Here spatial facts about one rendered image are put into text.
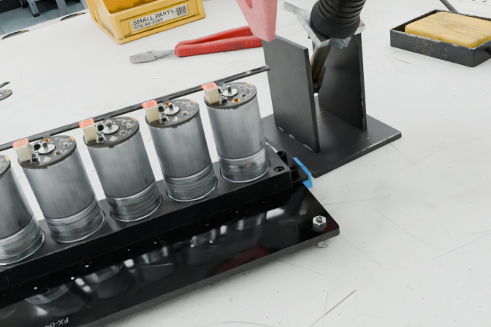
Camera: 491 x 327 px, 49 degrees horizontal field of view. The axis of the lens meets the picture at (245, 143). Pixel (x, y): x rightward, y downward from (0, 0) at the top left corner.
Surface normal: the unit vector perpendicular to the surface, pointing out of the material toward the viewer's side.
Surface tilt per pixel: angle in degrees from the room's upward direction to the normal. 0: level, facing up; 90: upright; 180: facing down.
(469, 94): 0
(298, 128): 90
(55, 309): 0
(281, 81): 90
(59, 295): 0
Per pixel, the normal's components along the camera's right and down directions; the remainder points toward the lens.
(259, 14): -0.83, 0.51
